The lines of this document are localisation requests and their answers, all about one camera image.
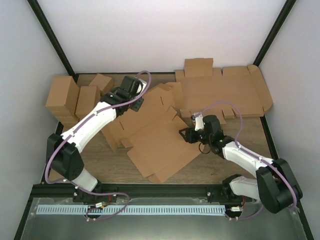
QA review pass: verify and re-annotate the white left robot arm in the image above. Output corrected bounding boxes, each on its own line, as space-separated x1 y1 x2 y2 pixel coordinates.
44 75 152 202

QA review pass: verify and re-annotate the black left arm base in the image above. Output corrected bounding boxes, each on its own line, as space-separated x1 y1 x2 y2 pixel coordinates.
73 182 119 204

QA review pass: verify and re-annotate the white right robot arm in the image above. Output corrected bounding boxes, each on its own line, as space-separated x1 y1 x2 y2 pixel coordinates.
179 115 303 214

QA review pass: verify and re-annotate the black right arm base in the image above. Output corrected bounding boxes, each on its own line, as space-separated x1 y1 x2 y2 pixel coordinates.
205 184 253 205

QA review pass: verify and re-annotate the tilted small cardboard box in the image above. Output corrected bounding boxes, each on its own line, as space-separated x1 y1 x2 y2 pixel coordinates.
89 73 115 96

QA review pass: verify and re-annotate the tall folded cardboard box stack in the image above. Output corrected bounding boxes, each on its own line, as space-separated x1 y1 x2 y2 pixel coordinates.
45 76 80 125

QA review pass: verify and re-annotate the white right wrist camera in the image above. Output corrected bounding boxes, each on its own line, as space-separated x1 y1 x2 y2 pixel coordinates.
191 112 205 131

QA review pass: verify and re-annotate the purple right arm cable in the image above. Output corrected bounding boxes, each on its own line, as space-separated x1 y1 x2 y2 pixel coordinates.
192 100 301 222

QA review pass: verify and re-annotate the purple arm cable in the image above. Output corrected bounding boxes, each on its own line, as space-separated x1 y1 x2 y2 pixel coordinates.
44 70 152 223
192 100 301 222

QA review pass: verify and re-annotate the light blue slotted cable duct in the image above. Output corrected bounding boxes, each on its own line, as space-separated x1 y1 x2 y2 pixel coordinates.
36 204 226 216

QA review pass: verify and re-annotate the black left frame post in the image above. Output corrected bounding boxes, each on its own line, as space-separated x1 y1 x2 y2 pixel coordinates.
27 0 76 77

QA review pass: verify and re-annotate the black frame post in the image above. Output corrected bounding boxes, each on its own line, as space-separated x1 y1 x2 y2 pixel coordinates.
252 0 296 67
27 0 76 77

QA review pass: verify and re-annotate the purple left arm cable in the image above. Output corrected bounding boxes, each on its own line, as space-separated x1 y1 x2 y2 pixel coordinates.
44 70 152 223

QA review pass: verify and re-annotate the black right frame post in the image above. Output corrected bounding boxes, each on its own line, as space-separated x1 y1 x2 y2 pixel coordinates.
252 0 296 67

